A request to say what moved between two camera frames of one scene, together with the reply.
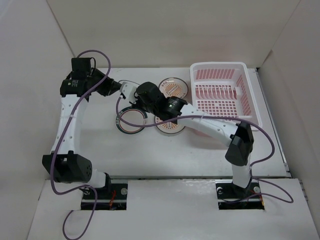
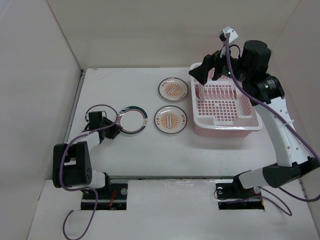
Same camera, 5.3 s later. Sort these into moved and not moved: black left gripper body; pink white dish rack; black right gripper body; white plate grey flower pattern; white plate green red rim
Moved: black left gripper body; white plate grey flower pattern; black right gripper body
Not moved: pink white dish rack; white plate green red rim
